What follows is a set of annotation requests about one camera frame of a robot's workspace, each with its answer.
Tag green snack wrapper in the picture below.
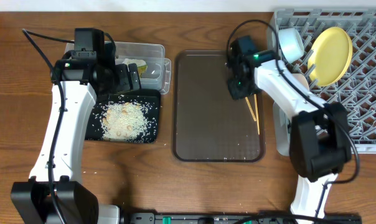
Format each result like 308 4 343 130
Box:
136 60 148 78

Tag wooden chopstick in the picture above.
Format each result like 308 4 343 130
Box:
245 97 257 122
253 95 260 135

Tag rice and food scraps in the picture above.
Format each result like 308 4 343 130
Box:
93 95 159 143

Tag white round bowl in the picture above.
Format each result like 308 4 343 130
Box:
292 73 309 91

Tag light blue bowl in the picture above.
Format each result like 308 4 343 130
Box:
278 28 304 63

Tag yellow round plate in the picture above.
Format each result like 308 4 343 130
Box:
307 27 353 86

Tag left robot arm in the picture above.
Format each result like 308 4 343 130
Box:
11 28 141 223

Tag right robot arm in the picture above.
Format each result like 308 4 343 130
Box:
226 36 352 222

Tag clear plastic waste bin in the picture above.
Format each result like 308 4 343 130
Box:
65 40 172 95

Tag black waste tray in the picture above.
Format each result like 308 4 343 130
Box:
84 88 162 144

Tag grey plastic dishwasher rack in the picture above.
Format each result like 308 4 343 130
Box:
270 8 376 154

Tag dark brown serving tray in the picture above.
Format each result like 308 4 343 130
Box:
172 50 265 162

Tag right black cable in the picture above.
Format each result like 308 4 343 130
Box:
225 19 362 224

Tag black cable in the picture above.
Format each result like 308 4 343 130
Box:
21 27 117 224
225 19 362 224

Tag left black cable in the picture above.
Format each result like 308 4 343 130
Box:
21 27 117 224

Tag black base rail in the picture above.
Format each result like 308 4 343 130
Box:
119 212 363 224

